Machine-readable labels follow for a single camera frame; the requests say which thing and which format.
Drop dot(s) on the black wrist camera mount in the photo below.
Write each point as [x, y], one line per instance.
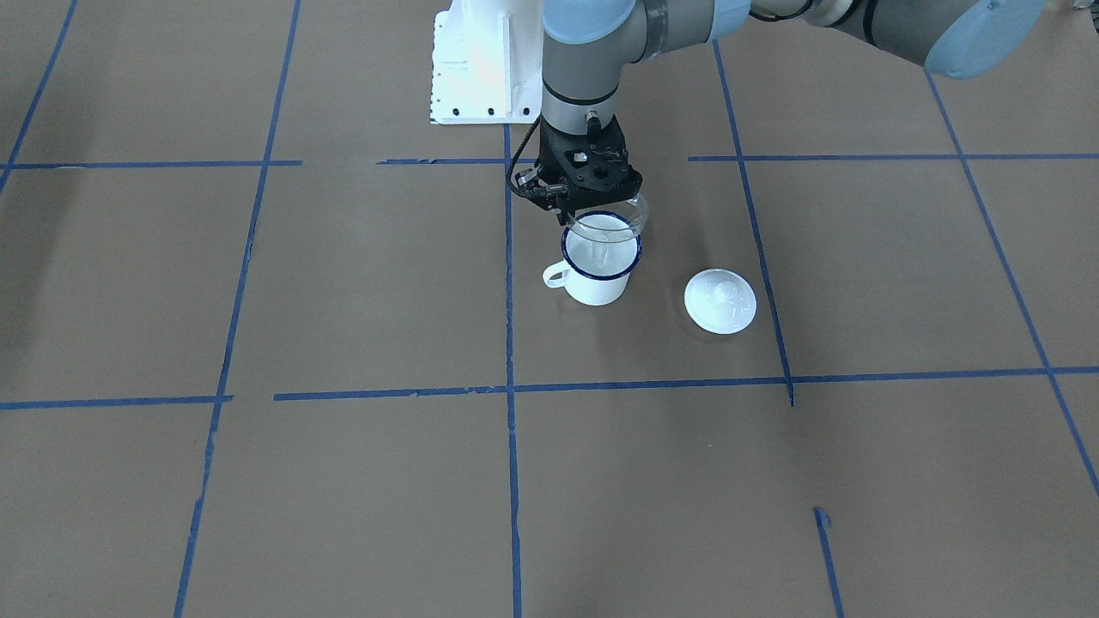
[527, 185]

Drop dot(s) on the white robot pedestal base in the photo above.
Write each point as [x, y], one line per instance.
[487, 63]

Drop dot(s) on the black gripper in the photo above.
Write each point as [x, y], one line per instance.
[540, 195]

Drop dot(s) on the white enamel mug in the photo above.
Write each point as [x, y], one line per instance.
[584, 287]

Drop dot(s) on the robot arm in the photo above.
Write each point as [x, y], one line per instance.
[587, 44]

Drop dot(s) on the clear glass funnel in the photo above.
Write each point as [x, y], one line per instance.
[608, 236]

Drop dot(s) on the white enamel mug lid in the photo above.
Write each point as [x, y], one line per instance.
[720, 301]

